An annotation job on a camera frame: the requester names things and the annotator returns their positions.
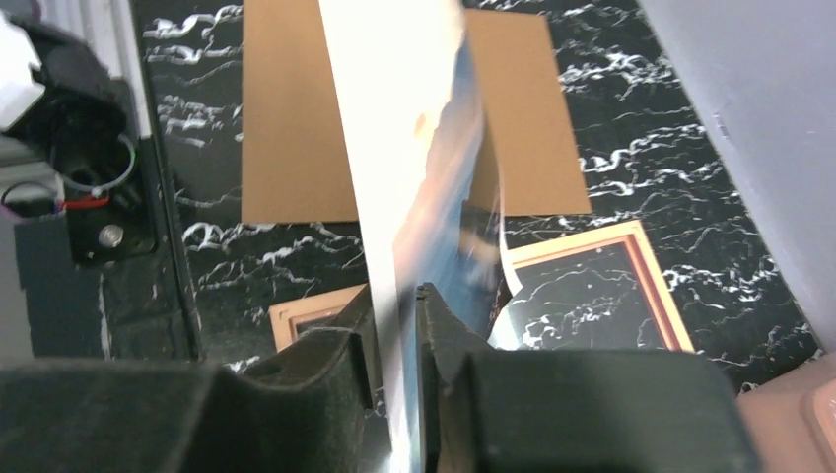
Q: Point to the pink wooden picture frame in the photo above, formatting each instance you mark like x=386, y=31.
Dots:
x=640, y=251

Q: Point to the clear acrylic sheet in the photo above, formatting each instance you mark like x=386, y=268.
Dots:
x=592, y=299

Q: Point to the pink plastic storage box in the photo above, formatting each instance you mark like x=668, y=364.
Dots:
x=792, y=419

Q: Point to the blue sky landscape photo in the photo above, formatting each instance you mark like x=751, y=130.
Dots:
x=427, y=188

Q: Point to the brown cardboard backing board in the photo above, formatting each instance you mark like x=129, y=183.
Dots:
x=295, y=163

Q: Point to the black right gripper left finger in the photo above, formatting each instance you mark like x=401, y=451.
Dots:
x=302, y=410

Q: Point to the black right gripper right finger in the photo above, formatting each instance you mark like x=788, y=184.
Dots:
x=489, y=410

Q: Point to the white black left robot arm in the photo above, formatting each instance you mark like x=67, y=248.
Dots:
x=58, y=99

